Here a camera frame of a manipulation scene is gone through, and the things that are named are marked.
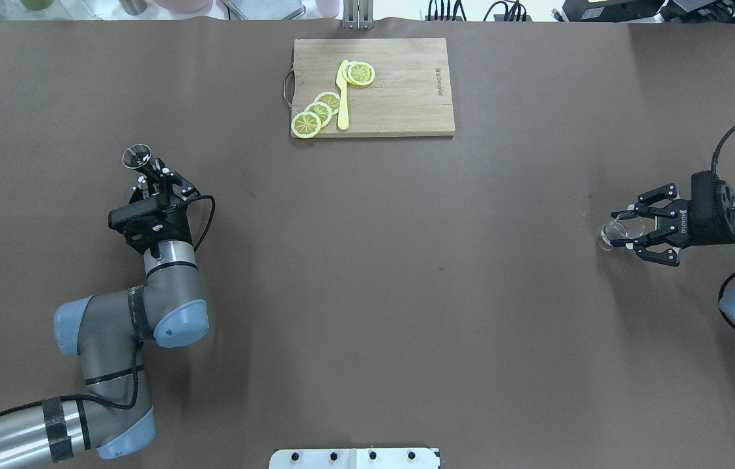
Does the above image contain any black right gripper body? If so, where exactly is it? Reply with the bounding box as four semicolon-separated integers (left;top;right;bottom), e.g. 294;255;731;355
657;199;693;249

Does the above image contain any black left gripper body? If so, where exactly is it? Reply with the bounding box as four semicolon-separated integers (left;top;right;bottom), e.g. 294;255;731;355
124;192;193;255

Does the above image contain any small glass measuring cup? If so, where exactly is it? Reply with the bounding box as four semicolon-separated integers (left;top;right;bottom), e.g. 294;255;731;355
597;217;646;251

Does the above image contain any steel jigger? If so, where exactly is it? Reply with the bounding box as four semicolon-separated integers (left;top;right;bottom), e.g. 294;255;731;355
121;145;167;196

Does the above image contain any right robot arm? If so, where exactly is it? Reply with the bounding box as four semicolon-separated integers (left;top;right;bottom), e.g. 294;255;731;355
599;179;735;330

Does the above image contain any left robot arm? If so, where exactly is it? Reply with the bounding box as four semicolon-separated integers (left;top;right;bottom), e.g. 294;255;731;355
0;167;209;468

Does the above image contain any pink plastic cup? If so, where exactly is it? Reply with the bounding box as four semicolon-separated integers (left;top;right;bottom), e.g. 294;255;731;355
315;0;343;18

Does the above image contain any outer lemon slice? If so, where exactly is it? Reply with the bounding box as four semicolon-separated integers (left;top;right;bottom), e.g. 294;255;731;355
290;111;324;139

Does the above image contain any lemon slice near knife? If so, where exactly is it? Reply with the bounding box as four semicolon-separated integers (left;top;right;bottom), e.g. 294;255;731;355
314;91;341;115

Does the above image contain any silver kitchen scale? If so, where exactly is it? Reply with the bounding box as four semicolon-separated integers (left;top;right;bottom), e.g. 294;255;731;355
221;1;307;21

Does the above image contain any single lemon slice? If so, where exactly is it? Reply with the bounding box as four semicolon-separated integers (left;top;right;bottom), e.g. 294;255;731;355
345;61;376;87

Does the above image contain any wooden cutting board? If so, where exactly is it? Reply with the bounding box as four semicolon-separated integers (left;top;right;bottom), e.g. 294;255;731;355
292;38;455;139

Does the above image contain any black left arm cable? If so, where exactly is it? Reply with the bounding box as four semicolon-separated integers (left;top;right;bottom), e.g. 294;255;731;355
0;194;217;431

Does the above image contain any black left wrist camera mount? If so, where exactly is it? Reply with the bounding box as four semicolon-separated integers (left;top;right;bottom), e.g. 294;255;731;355
108;198;171;238

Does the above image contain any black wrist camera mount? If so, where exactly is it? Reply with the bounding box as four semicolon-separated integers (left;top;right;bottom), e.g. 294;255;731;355
108;198;171;238
688;171;735;246

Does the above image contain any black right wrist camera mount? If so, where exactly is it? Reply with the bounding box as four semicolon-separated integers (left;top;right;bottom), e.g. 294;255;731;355
688;171;735;246

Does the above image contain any aluminium frame post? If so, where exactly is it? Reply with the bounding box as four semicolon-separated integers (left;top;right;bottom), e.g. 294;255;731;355
343;0;375;31

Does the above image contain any white camera pole base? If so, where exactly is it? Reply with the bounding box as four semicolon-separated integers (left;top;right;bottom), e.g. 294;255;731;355
268;448;442;468

